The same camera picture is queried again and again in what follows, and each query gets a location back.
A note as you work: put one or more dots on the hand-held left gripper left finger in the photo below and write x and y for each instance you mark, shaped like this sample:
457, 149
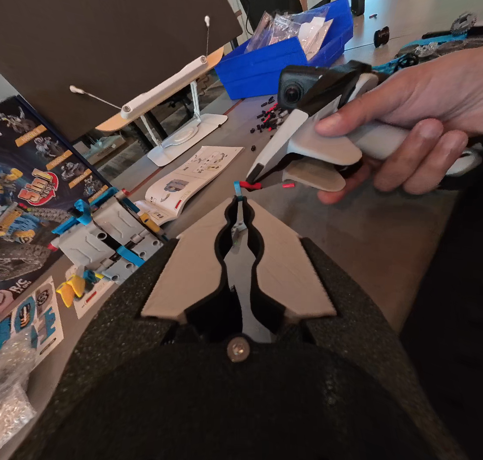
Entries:
181, 275

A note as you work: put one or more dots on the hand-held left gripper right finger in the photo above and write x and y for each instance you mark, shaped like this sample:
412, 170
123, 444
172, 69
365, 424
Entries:
294, 275

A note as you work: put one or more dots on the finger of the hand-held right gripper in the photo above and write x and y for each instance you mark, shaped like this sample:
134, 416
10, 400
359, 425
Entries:
283, 142

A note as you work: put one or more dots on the blue connector brick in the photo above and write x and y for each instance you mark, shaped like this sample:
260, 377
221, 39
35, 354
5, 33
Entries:
238, 189

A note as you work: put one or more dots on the grey blue brick robot model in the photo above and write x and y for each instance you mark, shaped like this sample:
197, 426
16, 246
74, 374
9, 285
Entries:
98, 237

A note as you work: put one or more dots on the person's right hand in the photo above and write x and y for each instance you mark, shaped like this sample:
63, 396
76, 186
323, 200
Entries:
434, 97

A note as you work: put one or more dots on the clear plastic bags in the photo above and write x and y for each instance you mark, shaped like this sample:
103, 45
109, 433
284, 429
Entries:
294, 29

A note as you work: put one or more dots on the black toy wheel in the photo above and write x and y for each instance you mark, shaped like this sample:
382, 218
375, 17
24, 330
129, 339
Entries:
382, 37

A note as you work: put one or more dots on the blue plastic bin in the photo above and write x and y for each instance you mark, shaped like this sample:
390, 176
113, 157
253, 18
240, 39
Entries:
264, 67

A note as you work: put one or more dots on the black small device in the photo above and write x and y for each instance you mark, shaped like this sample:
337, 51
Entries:
357, 2

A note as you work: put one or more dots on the white instruction sheet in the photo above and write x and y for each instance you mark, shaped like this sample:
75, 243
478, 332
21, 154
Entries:
94, 294

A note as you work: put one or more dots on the instruction booklet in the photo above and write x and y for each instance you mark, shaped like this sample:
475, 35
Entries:
188, 180

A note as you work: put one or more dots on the white folding stand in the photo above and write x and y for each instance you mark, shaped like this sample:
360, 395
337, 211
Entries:
181, 135

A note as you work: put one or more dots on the sticker sheet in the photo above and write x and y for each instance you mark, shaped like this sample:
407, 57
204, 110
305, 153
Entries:
37, 316

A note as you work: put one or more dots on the person's brown clothing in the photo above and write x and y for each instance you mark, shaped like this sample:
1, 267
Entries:
445, 278

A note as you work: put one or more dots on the dark blue robot kit box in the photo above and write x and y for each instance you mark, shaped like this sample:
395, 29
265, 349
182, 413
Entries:
37, 203

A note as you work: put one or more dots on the bubble wrap bag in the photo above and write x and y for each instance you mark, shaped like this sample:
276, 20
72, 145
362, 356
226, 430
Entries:
15, 411
15, 358

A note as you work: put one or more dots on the black board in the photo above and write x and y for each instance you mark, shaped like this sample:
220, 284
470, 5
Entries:
113, 44

